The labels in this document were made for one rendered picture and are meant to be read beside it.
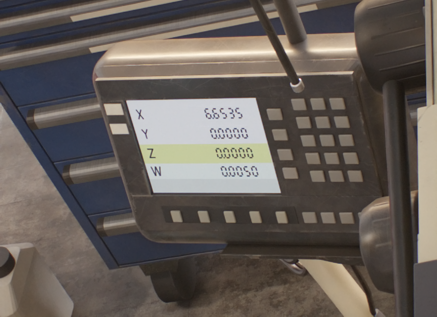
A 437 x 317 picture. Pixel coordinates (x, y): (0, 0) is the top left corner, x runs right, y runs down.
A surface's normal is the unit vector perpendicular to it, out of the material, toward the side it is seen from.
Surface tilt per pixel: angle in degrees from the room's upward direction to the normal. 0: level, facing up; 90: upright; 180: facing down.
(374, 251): 49
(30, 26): 90
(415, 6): 11
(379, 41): 41
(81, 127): 90
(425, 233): 0
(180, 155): 71
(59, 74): 90
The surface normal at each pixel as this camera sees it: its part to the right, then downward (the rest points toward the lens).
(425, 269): -0.36, -0.64
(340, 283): 0.13, -0.07
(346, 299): -0.18, 0.17
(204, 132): -0.39, 0.51
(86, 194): -0.11, 0.75
